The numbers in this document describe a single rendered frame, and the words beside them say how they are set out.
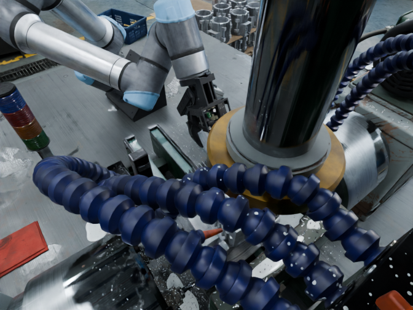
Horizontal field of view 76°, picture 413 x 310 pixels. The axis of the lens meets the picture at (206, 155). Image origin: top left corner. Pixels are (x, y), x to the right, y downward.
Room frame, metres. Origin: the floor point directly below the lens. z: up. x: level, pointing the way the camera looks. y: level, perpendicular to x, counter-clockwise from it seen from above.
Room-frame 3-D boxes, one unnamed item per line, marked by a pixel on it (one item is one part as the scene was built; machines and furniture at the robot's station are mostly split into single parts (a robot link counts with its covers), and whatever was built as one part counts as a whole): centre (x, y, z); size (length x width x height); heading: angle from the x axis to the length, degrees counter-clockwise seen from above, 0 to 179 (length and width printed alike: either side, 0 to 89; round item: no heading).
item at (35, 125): (0.54, 0.49, 1.10); 0.06 x 0.06 x 0.04
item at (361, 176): (0.48, -0.35, 1.04); 0.37 x 0.25 x 0.25; 126
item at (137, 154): (0.30, 0.12, 1.12); 0.04 x 0.03 x 0.26; 36
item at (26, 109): (0.54, 0.49, 1.14); 0.06 x 0.06 x 0.04
